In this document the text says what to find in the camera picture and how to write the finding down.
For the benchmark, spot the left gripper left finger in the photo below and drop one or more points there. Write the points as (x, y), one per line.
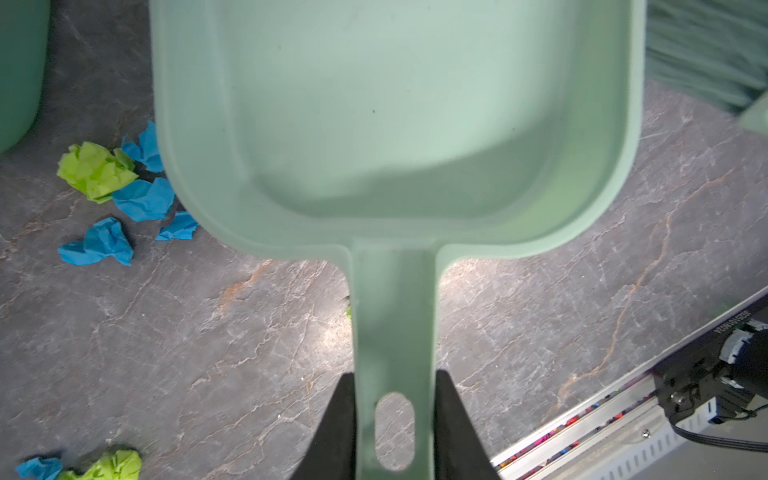
(331, 454)

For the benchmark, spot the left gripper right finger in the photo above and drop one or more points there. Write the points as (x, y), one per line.
(458, 452)

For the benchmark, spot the green plastic dustpan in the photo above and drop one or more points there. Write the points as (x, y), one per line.
(392, 138)

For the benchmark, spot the green hand brush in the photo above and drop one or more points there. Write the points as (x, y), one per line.
(714, 51)

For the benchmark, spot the paper scrap cluster near bin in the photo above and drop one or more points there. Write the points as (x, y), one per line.
(130, 177)

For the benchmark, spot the green trash bin with bag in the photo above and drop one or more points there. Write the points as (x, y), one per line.
(24, 37)

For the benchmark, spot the aluminium front rail frame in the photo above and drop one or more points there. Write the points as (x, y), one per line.
(622, 432)

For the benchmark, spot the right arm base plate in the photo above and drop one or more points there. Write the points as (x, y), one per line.
(695, 374)

